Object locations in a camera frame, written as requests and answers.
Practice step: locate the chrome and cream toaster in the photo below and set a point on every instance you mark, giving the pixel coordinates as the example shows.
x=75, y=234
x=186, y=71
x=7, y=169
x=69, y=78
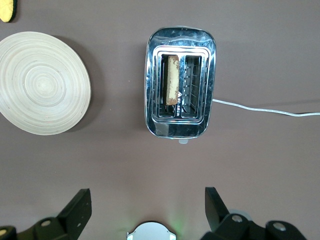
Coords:
x=175, y=42

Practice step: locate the round wooden plate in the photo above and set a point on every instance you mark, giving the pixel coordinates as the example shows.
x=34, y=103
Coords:
x=45, y=85

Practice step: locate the yellow quilted oven mitt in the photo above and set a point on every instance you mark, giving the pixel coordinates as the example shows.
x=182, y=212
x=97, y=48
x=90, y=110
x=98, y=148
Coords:
x=6, y=11

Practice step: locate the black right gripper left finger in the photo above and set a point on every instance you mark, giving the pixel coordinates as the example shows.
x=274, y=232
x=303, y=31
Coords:
x=72, y=220

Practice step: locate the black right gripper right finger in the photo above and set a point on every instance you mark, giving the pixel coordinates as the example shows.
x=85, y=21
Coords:
x=220, y=220

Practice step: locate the brown table cover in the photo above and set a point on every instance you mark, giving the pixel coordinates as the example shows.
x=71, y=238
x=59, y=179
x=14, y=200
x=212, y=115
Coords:
x=160, y=170

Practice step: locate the brown toast slice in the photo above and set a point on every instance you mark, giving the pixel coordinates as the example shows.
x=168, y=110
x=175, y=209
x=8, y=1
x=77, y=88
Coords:
x=172, y=80

